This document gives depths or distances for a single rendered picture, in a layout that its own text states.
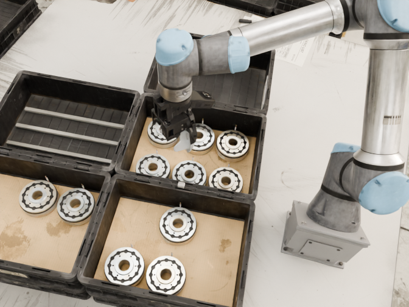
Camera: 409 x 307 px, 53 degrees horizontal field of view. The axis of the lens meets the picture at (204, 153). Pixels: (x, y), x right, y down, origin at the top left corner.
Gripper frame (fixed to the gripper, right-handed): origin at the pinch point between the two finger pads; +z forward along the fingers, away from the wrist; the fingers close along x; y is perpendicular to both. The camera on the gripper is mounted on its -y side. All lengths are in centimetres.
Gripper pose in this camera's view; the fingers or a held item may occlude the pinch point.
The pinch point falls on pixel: (184, 140)
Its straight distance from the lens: 111.0
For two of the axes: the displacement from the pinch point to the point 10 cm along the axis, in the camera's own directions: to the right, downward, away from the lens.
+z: -0.3, 5.8, 8.2
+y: -8.2, 4.5, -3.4
